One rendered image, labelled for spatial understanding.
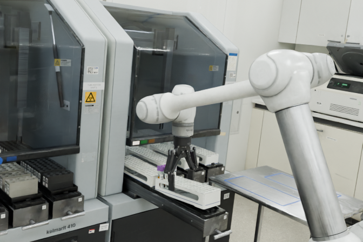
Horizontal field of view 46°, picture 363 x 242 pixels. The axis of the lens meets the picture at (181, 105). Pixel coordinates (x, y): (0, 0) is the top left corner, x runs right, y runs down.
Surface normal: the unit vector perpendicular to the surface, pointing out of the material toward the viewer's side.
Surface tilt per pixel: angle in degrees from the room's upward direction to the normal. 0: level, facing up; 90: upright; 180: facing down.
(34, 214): 90
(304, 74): 68
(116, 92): 90
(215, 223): 90
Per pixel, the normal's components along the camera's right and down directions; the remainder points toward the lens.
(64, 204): 0.67, 0.18
